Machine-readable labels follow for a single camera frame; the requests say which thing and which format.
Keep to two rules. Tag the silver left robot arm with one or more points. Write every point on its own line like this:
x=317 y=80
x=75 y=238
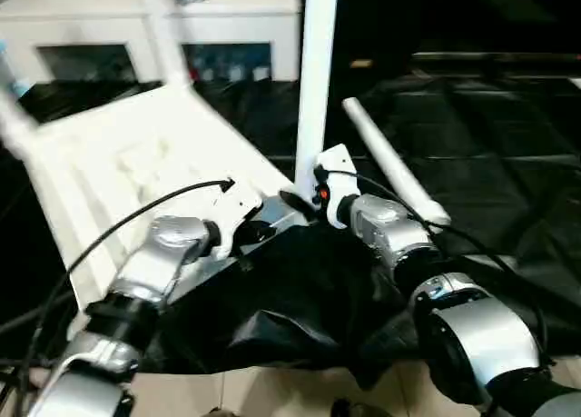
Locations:
x=154 y=253

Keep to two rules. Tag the white plastic table top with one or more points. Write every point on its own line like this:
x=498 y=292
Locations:
x=159 y=140

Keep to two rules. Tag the small yellow label tag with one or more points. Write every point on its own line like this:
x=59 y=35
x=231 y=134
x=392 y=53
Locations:
x=361 y=64

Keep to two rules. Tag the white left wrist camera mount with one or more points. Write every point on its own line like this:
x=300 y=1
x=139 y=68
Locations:
x=236 y=212

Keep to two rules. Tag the blue white striped pole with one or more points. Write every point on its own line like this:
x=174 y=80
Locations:
x=13 y=76

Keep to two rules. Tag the black work mat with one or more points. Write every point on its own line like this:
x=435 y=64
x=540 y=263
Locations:
x=476 y=140

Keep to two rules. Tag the white plastic table leg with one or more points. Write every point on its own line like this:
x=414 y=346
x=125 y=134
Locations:
x=165 y=40
x=318 y=72
x=16 y=122
x=390 y=158

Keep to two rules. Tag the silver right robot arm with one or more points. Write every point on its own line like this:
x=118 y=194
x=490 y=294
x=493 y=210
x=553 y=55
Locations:
x=399 y=235

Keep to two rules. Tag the white flat board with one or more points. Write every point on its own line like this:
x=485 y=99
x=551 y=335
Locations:
x=576 y=83

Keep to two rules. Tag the white glass-door cabinet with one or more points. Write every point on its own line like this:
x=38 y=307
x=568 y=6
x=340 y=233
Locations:
x=91 y=22

